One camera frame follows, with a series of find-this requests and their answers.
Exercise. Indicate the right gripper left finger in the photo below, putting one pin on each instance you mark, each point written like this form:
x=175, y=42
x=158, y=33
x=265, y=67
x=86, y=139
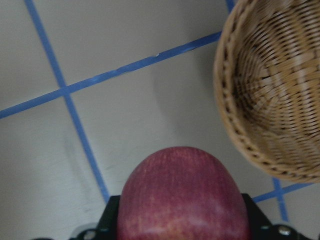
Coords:
x=106, y=228

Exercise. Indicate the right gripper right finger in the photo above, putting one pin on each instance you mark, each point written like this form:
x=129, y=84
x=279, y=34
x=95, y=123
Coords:
x=261, y=228

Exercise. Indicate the red apple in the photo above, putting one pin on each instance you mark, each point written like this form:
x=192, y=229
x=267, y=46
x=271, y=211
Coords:
x=181, y=193

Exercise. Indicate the wicker basket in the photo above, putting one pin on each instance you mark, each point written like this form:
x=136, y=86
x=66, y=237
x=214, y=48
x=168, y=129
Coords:
x=267, y=85

